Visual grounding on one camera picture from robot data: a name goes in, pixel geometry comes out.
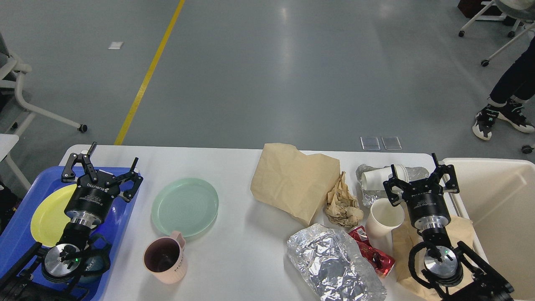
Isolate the white chair frame left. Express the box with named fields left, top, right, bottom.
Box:
left=0, top=36, right=88, bottom=136

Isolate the red snack wrapper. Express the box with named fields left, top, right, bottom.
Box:
left=348, top=225, right=395, bottom=278

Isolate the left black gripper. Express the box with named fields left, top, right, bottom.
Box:
left=61, top=142, right=143, bottom=229

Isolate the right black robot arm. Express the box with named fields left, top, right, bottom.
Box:
left=383, top=153, right=514, bottom=301

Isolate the yellow plate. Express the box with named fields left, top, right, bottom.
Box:
left=31, top=184, right=76, bottom=247

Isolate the large brown paper bag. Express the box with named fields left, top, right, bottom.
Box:
left=250, top=143, right=341, bottom=226

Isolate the white chair base right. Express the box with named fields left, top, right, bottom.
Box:
left=458, top=0, right=535, bottom=67

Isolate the lying white paper cup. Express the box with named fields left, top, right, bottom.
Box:
left=361, top=164, right=409, bottom=191

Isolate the crumpled brown paper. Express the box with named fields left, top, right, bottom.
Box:
left=324, top=171, right=364, bottom=227

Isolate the white side table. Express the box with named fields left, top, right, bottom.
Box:
left=0, top=133, right=32, bottom=191

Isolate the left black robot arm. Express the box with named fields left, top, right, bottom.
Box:
left=1, top=143, right=143, bottom=301

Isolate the pink home mug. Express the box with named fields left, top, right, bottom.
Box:
left=143, top=231, right=188, bottom=284

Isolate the small crumpled foil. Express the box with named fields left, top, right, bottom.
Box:
left=356, top=164, right=430, bottom=208

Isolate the crumpled aluminium foil sheet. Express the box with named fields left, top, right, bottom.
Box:
left=287, top=223, right=387, bottom=301

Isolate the upright white paper cup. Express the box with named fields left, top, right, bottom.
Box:
left=364, top=198, right=405, bottom=239

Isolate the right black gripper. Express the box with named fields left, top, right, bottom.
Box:
left=383, top=153, right=460, bottom=230

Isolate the brown paper bag under arm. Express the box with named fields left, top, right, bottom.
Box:
left=392, top=215, right=476, bottom=301

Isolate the light green plate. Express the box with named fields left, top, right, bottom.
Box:
left=151, top=178, right=219, bottom=237

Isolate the dark teal home mug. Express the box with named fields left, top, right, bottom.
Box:
left=78, top=233, right=112, bottom=285

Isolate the beige plastic bin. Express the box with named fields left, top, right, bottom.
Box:
left=444, top=158, right=535, bottom=301

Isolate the person in dark trousers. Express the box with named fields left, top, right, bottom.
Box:
left=472, top=39, right=535, bottom=140

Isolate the blue plastic tray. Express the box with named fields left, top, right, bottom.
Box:
left=0, top=166, right=136, bottom=301

